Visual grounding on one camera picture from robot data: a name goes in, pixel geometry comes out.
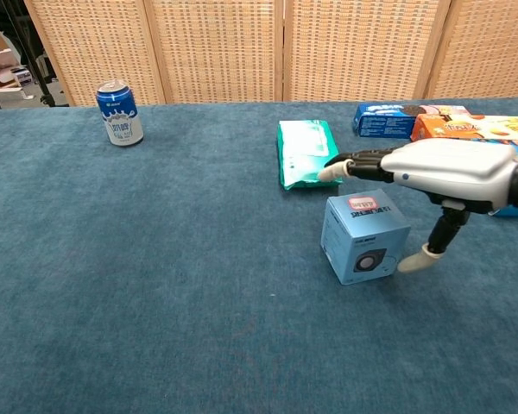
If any wooden wicker folding screen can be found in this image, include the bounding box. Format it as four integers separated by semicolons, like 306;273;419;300
23;0;518;107

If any black tripod stand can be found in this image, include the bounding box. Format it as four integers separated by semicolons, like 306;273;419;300
6;0;58;108

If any blue white milk can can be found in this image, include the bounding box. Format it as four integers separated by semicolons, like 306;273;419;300
95;80;145;147

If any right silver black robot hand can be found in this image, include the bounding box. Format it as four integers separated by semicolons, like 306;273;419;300
318;138;518;274

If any orange biscuit box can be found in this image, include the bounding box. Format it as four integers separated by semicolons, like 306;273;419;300
410;113;518;147

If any dark blue cookie box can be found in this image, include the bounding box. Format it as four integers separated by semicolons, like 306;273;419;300
351;103;471;140

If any green wet wipes pack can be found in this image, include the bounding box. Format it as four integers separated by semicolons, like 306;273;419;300
277;119;344;191

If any small light blue speaker box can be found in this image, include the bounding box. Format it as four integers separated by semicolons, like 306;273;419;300
319;188;412;286

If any blue velvet table cloth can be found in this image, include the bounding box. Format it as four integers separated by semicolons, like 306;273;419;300
0;97;518;414

